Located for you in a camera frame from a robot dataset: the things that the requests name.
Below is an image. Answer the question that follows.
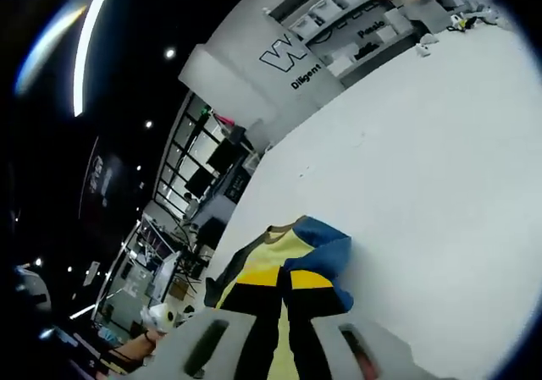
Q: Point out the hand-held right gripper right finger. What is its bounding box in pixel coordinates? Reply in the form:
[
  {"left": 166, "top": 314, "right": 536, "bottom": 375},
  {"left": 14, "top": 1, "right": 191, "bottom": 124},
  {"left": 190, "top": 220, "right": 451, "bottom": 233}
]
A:
[{"left": 281, "top": 269, "right": 461, "bottom": 380}]

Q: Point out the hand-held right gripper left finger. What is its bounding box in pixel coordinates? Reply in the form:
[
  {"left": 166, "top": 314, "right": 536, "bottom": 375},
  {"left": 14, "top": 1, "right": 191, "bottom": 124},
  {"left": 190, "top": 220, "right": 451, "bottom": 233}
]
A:
[{"left": 137, "top": 265, "right": 284, "bottom": 380}]

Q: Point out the blue yellow grey garment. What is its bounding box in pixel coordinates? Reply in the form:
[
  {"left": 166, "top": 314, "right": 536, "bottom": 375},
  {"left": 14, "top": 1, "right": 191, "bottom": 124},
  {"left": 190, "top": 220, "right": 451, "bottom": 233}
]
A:
[{"left": 203, "top": 215, "right": 355, "bottom": 380}]

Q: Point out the black computer monitor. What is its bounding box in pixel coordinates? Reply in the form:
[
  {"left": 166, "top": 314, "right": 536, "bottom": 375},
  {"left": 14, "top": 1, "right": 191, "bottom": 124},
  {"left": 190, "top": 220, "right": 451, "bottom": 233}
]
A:
[
  {"left": 183, "top": 168, "right": 218, "bottom": 196},
  {"left": 206, "top": 137, "right": 239, "bottom": 174}
]

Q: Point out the black hanging banner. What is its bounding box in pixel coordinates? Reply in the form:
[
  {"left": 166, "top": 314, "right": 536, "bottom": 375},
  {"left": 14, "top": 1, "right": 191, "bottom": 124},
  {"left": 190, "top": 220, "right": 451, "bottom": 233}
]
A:
[{"left": 79, "top": 136, "right": 141, "bottom": 245}]

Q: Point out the ceiling strip light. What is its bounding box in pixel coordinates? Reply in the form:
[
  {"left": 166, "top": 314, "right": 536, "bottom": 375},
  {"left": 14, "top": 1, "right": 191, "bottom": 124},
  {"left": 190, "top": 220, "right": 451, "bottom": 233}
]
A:
[{"left": 72, "top": 0, "right": 120, "bottom": 118}]

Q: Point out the small white object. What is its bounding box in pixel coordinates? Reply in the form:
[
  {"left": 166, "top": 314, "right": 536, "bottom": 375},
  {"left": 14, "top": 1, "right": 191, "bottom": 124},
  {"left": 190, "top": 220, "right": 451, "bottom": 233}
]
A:
[{"left": 416, "top": 33, "right": 440, "bottom": 58}]

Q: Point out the grey metal shelving unit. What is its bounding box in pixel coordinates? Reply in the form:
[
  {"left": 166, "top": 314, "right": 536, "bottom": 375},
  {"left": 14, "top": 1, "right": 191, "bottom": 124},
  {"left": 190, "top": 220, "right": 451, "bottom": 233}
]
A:
[{"left": 270, "top": 0, "right": 467, "bottom": 80}]

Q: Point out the white gripper on table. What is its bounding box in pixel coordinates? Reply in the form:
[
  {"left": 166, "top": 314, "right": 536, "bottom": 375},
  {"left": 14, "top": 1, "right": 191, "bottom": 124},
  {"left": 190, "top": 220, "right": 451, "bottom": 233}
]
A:
[{"left": 448, "top": 13, "right": 480, "bottom": 33}]

